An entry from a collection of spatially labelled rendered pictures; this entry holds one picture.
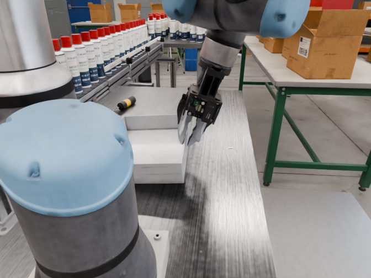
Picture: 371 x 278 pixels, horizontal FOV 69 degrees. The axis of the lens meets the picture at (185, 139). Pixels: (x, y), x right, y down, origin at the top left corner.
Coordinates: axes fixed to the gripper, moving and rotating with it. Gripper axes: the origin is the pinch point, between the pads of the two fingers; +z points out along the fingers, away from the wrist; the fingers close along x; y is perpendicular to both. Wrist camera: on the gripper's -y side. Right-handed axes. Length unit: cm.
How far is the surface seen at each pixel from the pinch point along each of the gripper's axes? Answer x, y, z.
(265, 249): 15.2, 27.9, 1.6
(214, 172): 8.4, 5.5, 3.7
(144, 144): -9.7, -4.0, 7.3
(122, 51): -37, -88, 5
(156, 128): -7.9, -13.5, 6.2
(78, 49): -44, -44, -1
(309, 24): 71, -141, -40
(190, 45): -1, -172, 2
